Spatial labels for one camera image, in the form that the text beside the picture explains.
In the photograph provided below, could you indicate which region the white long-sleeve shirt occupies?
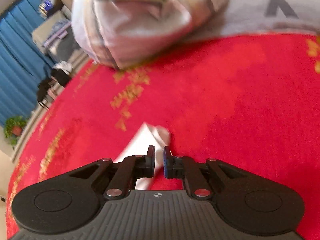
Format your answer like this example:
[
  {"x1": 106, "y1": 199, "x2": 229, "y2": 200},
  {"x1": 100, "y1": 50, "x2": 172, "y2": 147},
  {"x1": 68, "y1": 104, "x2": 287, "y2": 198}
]
[{"x1": 112, "y1": 123, "x2": 170, "y2": 174}]

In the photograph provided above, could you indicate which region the red floral bed blanket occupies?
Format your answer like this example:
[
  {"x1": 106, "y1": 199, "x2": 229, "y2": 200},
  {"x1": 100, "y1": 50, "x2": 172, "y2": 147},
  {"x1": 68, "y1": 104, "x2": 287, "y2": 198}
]
[{"x1": 8, "y1": 34, "x2": 319, "y2": 239}]

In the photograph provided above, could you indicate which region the black bag on sill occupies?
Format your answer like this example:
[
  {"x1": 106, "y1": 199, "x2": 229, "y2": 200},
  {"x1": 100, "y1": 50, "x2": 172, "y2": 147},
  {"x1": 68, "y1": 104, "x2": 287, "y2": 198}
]
[{"x1": 36, "y1": 68, "x2": 72, "y2": 109}]

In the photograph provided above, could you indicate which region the potted green plant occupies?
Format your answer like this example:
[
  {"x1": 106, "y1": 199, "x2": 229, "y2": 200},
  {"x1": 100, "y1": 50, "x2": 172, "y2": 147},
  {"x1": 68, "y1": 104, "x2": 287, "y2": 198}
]
[{"x1": 3, "y1": 115, "x2": 28, "y2": 147}]

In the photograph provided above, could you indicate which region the blue curtain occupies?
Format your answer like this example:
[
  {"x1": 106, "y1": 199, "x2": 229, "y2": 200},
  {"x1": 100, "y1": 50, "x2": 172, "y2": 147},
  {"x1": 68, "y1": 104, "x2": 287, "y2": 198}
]
[{"x1": 1, "y1": 0, "x2": 54, "y2": 125}]

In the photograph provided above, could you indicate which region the clear plastic storage bin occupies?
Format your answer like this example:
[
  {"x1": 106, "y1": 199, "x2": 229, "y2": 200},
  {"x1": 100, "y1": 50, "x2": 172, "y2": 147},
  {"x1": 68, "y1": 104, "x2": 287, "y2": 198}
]
[{"x1": 31, "y1": 11, "x2": 82, "y2": 63}]

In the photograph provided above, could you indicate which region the plaid grey quilt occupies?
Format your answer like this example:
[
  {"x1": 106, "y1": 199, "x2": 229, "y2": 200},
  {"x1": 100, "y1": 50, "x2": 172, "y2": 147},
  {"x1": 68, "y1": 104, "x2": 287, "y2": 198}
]
[{"x1": 71, "y1": 0, "x2": 228, "y2": 69}]

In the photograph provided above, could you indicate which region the grey pillow with dark logo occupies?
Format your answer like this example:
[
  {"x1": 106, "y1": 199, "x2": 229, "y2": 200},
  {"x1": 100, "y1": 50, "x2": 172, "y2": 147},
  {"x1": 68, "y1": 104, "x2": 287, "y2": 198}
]
[{"x1": 184, "y1": 0, "x2": 320, "y2": 42}]

